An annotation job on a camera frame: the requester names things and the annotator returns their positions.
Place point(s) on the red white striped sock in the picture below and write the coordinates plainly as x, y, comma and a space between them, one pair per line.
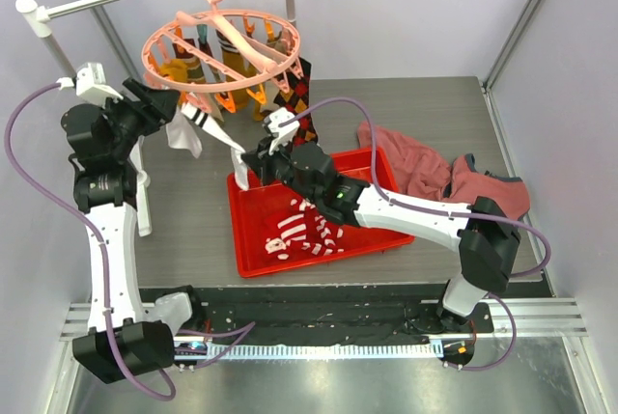
291, 227
316, 236

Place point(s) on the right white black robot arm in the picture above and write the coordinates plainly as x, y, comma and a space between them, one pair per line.
484, 239

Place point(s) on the beige brown striped sock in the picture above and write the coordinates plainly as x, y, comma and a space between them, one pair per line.
195, 72

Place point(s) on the white slotted cable duct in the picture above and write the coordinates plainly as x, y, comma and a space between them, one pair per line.
193, 352

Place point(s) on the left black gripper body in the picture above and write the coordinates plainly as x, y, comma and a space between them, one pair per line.
128, 122

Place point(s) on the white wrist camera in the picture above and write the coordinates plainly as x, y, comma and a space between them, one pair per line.
281, 126
90, 84

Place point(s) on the white black striped sock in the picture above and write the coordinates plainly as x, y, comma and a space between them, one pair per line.
210, 125
182, 136

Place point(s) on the pink crumpled garment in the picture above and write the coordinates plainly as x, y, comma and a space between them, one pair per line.
421, 171

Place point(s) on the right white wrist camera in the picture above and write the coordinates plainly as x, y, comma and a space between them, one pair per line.
281, 126

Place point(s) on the black argyle sock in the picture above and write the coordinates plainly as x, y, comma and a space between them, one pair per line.
296, 100
280, 43

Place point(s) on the red plastic tray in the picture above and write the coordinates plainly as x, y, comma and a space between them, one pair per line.
250, 208

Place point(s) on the red santa sock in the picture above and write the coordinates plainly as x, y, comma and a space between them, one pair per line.
276, 249

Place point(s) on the pink round clip hanger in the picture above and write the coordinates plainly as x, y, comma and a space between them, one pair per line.
248, 31

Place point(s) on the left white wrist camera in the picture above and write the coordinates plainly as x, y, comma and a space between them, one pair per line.
90, 84

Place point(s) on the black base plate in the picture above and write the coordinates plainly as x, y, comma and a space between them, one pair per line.
336, 315

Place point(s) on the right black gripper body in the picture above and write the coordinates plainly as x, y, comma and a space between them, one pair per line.
268, 163

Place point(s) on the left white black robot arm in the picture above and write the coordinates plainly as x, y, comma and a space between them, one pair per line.
123, 338

